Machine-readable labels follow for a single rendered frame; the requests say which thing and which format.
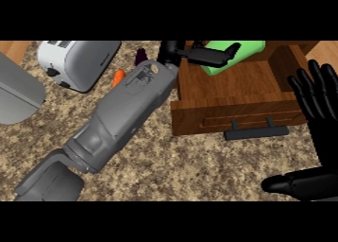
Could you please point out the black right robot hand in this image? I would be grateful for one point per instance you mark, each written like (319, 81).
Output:
(328, 135)

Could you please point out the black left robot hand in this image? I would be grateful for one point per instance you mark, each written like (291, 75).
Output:
(209, 56)

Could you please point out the green cup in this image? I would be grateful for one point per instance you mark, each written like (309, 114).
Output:
(244, 50)

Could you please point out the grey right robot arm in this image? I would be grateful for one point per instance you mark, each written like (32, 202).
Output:
(334, 199)

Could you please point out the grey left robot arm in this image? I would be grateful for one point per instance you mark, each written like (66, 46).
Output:
(125, 104)

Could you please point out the brown wooden drawer box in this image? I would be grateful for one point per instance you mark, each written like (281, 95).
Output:
(237, 85)

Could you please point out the brown wooden drawer front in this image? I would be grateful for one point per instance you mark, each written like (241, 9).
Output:
(196, 119)

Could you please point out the purple eggplant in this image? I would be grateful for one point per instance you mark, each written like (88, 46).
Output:
(141, 56)

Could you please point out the orange carrot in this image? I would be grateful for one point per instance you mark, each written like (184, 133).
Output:
(119, 77)

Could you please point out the brown wooden cabinet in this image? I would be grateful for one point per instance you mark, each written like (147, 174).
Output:
(312, 47)

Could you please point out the white toaster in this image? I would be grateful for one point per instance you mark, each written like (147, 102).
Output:
(79, 63)

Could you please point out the grey rounded appliance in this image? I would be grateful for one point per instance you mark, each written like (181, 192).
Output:
(11, 91)

